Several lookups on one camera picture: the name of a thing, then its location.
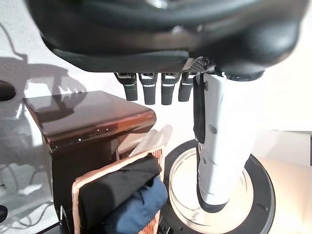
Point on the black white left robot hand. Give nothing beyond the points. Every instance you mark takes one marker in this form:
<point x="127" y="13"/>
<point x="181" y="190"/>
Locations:
<point x="158" y="29"/>

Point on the dark blue garment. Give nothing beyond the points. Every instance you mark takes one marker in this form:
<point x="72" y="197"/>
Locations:
<point x="143" y="204"/>

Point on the glossy brown wooden stool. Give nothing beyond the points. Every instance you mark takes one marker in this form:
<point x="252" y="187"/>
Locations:
<point x="85" y="117"/>

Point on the black folded garment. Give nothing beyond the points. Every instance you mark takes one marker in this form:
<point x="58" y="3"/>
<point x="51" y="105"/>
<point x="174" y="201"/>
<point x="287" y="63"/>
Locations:
<point x="117" y="185"/>

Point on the rectangular wicker laundry basket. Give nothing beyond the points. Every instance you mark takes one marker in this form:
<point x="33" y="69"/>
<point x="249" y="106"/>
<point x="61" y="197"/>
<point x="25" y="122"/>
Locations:
<point x="76" y="195"/>

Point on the round glass washer door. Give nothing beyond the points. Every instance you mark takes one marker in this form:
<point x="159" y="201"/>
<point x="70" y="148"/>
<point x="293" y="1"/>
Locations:
<point x="263" y="195"/>

